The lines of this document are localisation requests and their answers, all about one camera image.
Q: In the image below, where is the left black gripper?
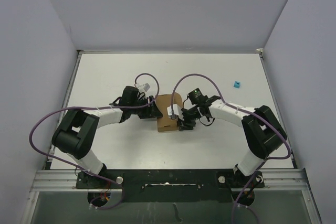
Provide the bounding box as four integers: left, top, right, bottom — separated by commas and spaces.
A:
130, 95, 162, 119

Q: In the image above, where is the brown cardboard box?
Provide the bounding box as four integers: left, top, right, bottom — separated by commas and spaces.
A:
156, 91, 183, 133

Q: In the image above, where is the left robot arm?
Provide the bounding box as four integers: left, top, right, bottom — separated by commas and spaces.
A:
51, 83, 163, 188

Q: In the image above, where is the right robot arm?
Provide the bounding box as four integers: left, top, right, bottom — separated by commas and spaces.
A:
167, 88, 287, 187

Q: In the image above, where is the small blue cube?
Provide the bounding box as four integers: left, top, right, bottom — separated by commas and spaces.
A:
233, 81, 240, 88

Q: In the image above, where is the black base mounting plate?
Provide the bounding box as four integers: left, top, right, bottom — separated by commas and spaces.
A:
76, 169, 265, 206

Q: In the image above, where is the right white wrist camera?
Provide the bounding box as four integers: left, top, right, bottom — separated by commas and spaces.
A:
167, 104, 184, 120

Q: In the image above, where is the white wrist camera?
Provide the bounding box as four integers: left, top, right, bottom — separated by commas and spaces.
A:
134, 83, 150, 92
167, 104, 184, 120

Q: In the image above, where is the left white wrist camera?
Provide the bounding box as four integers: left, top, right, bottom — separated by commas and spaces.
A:
134, 83, 150, 92

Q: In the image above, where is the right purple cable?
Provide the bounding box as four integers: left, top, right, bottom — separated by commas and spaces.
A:
171, 73, 292, 224

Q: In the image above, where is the purple cable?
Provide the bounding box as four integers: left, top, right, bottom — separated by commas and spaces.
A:
171, 73, 292, 224
28, 73, 161, 210

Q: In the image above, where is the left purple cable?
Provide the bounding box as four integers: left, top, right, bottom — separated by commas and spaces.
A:
28, 73, 161, 210

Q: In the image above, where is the aluminium table frame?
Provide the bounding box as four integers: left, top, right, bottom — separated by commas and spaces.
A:
15, 47, 322, 224

